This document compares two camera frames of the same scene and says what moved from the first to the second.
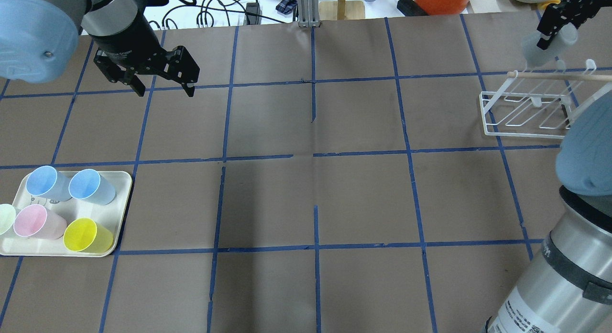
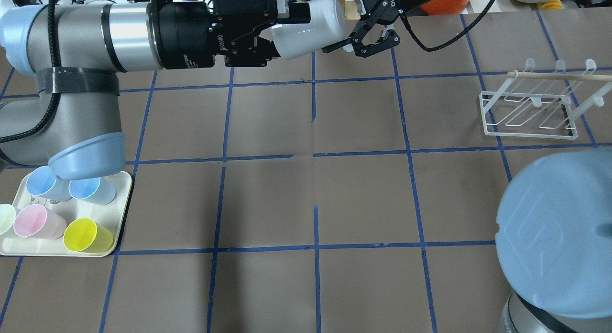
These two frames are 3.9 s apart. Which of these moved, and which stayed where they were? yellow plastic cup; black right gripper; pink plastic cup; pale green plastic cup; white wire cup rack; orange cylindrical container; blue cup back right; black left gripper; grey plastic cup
Moved: grey plastic cup; black right gripper; black left gripper
Stayed: pink plastic cup; pale green plastic cup; orange cylindrical container; white wire cup rack; blue cup back right; yellow plastic cup
